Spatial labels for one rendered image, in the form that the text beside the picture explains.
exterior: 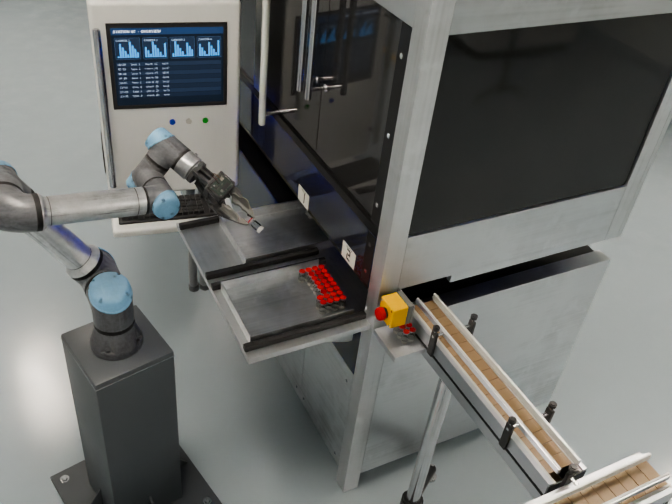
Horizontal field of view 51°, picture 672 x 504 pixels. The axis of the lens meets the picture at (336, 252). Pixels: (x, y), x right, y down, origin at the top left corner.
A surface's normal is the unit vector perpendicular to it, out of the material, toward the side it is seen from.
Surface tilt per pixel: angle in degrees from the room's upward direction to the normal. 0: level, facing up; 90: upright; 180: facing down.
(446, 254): 90
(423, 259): 90
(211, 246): 0
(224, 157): 90
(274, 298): 0
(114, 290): 7
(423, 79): 90
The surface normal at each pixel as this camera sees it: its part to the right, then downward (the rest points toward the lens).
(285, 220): 0.10, -0.78
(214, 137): 0.29, 0.61
